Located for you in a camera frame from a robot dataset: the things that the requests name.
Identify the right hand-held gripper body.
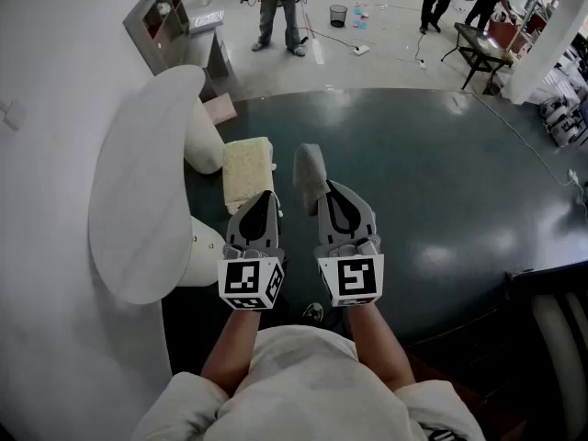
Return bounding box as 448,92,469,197
313,234,385,309

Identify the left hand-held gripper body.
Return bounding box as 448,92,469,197
216,244,287,312

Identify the grey wiping cloth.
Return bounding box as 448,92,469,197
292,142,330,218

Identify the person's right forearm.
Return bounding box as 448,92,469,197
344,304,417,392

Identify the person's left forearm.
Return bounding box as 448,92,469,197
200,309,263,397

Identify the white oval table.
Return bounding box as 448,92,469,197
87,64,229,306

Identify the pink flat box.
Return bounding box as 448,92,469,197
203,93,238,126

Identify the person's white shirt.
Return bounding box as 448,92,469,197
130,326,488,441

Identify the grey side table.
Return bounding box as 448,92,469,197
186,10,238,103

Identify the dark wooden framed furniture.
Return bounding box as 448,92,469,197
504,259,588,441

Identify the grey open shelf cabinet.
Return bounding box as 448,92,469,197
122,0,192,76

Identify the dark wooden coffee table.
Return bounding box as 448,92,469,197
440,21,515,96

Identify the white square column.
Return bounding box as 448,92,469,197
500,0,588,106

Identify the white ribbed table pedestal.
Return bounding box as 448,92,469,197
176,215,229,288
183,96,226,175

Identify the white floor cable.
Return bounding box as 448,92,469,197
472,90,581,188

